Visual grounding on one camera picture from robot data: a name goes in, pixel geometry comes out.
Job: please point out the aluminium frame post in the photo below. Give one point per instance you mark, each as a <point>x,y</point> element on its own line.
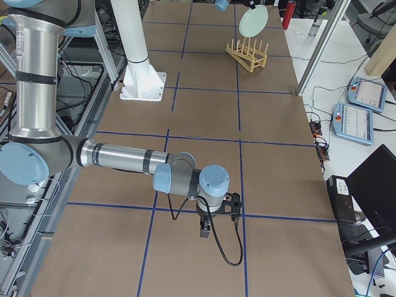
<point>336,16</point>

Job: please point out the white camera mast pedestal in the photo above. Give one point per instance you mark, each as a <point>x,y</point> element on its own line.
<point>141,81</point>

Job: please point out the teach pendant near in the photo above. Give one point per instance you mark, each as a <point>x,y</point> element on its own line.
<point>354,123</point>

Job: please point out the clear water bottle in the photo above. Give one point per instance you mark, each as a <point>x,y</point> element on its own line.
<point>317,21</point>

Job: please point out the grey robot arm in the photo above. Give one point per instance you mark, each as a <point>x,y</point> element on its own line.
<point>37,148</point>
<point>222,5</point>

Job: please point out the teach pendant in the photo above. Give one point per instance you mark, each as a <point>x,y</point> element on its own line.
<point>354,123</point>
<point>367,93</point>

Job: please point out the wooden dish rack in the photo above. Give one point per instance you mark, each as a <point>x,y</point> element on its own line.
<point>248,53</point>

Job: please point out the teach pendant far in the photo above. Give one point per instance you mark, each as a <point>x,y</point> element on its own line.
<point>367,93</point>

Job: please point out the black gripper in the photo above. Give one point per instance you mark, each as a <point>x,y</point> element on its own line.
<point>203,215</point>

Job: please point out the red cylinder bottle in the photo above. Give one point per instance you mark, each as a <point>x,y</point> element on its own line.
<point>289,11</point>

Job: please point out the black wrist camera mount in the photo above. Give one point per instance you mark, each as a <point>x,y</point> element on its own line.
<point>231,206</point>

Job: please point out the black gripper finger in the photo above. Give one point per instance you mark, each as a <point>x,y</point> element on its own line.
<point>252,4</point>

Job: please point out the black laptop computer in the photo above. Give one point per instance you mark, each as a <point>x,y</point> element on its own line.
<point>372,186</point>

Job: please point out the light green round plate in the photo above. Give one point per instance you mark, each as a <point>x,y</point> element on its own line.
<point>253,21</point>

